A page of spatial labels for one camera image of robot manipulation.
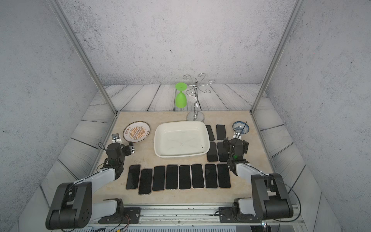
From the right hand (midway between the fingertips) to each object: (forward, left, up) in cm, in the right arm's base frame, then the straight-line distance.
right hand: (237, 138), depth 90 cm
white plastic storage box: (+8, +40, -12) cm, 42 cm away
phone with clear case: (-20, +47, -12) cm, 53 cm away
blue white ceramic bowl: (+17, -8, -10) cm, 21 cm away
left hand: (-3, +69, 0) cm, 69 cm away
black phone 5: (-18, +9, -12) cm, 24 cm away
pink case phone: (+14, +6, -12) cm, 20 cm away
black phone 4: (-19, +16, -11) cm, 28 cm away
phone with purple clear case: (-22, +62, -10) cm, 67 cm away
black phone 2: (-23, +54, -10) cm, 60 cm away
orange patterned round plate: (+13, +69, -10) cm, 71 cm away
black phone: (+13, +14, -11) cm, 22 cm away
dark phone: (-5, +14, -12) cm, 19 cm away
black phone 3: (-18, +25, -10) cm, 32 cm away
